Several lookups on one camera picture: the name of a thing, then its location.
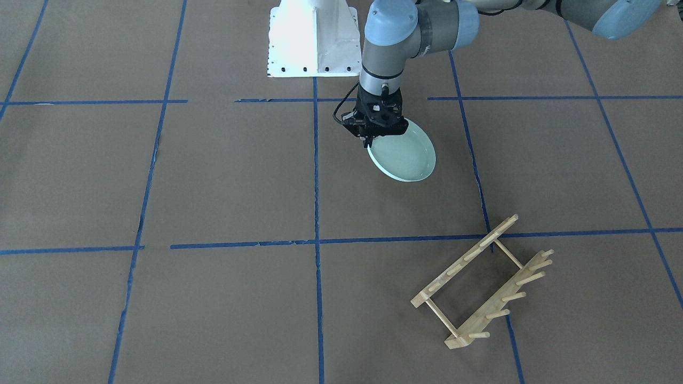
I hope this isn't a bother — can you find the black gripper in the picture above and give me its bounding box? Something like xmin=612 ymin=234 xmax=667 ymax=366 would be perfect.
xmin=354 ymin=87 xmax=403 ymax=148

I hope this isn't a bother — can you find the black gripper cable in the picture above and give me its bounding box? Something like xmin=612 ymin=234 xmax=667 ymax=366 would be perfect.
xmin=333 ymin=80 xmax=360 ymax=126

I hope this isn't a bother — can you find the light green plate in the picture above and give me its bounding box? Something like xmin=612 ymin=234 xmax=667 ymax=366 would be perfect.
xmin=367 ymin=119 xmax=436 ymax=182

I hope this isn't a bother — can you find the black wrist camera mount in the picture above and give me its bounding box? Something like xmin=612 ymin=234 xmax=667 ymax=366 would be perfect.
xmin=341 ymin=109 xmax=365 ymax=138

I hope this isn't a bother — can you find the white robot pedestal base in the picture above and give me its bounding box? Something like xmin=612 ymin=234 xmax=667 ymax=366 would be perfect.
xmin=267 ymin=1 xmax=362 ymax=78

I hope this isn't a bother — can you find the brown paper table cover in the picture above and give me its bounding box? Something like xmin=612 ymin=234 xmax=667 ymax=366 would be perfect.
xmin=2 ymin=1 xmax=682 ymax=383

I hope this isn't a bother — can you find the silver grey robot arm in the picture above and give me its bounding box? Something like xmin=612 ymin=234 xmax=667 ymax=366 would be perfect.
xmin=340 ymin=1 xmax=660 ymax=148

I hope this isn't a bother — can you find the wooden dish rack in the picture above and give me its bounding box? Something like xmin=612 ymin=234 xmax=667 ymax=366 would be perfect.
xmin=410 ymin=214 xmax=554 ymax=349

